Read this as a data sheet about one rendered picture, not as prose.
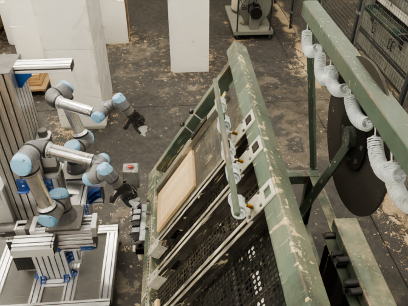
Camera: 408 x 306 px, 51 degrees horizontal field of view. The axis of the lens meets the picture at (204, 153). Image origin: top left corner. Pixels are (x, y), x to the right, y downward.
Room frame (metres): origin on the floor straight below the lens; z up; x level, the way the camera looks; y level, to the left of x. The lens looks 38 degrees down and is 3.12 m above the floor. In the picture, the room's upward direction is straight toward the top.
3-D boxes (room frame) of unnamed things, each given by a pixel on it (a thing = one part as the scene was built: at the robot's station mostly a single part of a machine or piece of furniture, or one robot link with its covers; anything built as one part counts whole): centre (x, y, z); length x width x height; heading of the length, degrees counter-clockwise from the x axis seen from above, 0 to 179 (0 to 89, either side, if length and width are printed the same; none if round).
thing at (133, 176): (2.63, 0.58, 0.84); 0.12 x 0.12 x 0.18; 3
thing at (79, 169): (2.49, 0.95, 1.09); 0.15 x 0.15 x 0.10
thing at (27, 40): (6.48, 2.56, 0.36); 0.80 x 0.58 x 0.72; 4
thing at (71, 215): (1.99, 0.91, 1.09); 0.15 x 0.15 x 0.10
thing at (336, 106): (1.77, -0.74, 1.85); 0.80 x 0.06 x 0.80; 3
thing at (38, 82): (5.58, 2.49, 0.15); 0.61 x 0.52 x 0.31; 4
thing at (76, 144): (2.49, 0.95, 1.20); 0.13 x 0.12 x 0.14; 159
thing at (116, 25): (7.35, 1.62, 0.36); 0.58 x 0.45 x 0.72; 94
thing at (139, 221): (2.20, 0.49, 0.69); 0.50 x 0.14 x 0.24; 3
